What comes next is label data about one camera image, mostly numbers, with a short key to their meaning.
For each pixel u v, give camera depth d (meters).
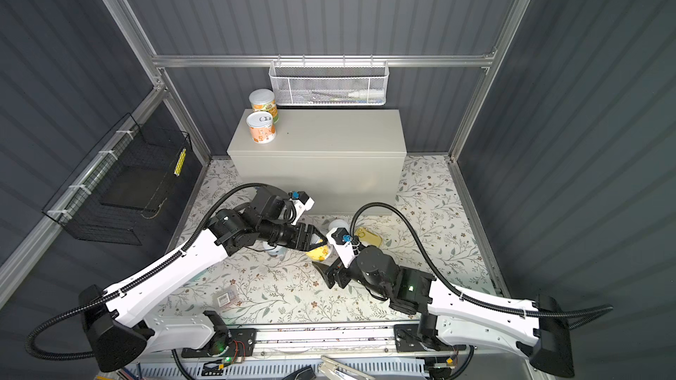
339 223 0.93
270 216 0.56
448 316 0.49
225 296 0.79
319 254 0.68
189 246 0.47
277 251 0.62
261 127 0.73
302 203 0.66
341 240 0.57
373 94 0.87
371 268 0.53
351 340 0.75
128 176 0.78
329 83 1.24
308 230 0.63
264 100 0.77
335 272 0.59
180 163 0.83
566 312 0.43
